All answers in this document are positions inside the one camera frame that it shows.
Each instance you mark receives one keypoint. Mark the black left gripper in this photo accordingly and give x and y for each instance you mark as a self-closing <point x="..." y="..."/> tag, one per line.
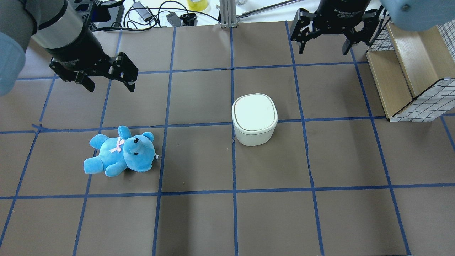
<point x="76" y="49"/>

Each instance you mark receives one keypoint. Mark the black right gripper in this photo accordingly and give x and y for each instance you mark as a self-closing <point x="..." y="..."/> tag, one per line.
<point x="337" y="14"/>

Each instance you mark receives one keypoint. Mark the white trash can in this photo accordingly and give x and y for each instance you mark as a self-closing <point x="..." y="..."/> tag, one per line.
<point x="255" y="118"/>

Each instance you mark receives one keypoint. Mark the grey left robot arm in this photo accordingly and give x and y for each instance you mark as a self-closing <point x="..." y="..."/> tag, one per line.
<point x="63" y="29"/>

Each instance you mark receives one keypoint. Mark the black power adapter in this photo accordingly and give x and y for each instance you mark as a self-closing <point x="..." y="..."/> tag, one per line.
<point x="143" y="12"/>

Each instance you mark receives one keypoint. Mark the blue teddy bear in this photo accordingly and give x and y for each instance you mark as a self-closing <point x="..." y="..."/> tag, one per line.
<point x="126" y="151"/>

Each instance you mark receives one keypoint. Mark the long metal rod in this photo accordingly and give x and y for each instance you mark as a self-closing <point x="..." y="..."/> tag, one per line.
<point x="267" y="8"/>

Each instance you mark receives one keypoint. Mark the yellow tape roll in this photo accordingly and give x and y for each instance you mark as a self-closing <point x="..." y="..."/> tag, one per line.
<point x="197" y="5"/>

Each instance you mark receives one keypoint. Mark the aluminium frame post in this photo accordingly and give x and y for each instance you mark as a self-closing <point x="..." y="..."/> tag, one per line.
<point x="228" y="14"/>

